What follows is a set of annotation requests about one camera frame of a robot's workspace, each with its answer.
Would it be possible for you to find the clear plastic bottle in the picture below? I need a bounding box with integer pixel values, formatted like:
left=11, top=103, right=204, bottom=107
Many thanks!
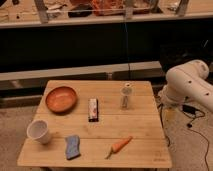
left=121, top=83, right=133, bottom=109

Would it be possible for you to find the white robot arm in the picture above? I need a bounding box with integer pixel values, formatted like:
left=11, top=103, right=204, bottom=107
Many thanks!
left=159, top=60, right=213, bottom=112

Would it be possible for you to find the small rectangular box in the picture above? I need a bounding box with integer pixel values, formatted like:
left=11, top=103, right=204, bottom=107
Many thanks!
left=88, top=98, right=99, bottom=122

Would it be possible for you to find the wooden table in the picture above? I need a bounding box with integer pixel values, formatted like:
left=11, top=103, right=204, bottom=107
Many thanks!
left=17, top=80, right=172, bottom=168

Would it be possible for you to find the orange wooden bowl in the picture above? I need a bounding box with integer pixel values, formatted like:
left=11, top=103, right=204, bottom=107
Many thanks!
left=45, top=86, right=77, bottom=113

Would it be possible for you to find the orange carrot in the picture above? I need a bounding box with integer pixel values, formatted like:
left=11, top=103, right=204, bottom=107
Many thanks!
left=106, top=136, right=133, bottom=159

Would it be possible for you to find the blue sponge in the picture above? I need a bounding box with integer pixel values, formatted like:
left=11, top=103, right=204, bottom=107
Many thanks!
left=65, top=135, right=80, bottom=160

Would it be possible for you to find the white cup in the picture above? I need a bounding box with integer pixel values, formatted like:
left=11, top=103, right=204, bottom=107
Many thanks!
left=27, top=120, right=51, bottom=144

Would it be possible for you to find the cluttered background shelf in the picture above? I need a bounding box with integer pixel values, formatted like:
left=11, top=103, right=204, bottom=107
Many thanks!
left=0, top=0, right=213, bottom=29

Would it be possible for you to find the black cable on floor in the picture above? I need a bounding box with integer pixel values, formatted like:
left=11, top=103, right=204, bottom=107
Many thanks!
left=159, top=103, right=211, bottom=171

